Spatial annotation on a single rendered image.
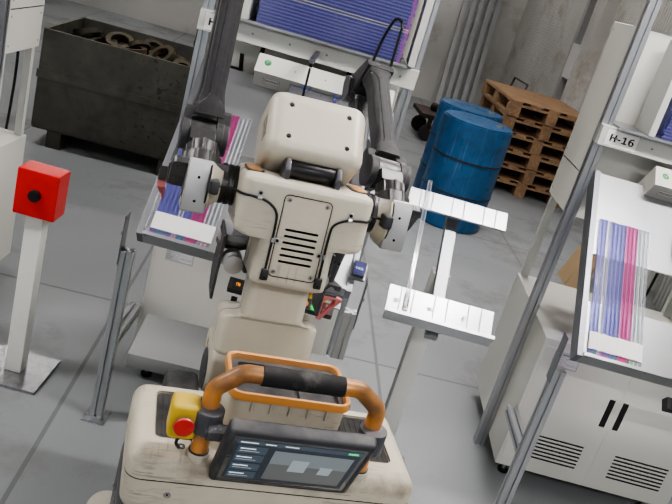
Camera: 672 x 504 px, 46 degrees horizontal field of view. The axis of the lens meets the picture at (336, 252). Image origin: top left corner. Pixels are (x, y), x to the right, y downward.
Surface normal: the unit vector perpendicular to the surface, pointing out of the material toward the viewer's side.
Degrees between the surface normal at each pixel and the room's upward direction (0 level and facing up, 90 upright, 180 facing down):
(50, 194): 90
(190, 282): 90
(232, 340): 82
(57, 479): 0
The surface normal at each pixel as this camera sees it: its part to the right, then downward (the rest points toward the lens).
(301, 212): 0.21, 0.26
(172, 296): -0.05, 0.34
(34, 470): 0.26, -0.90
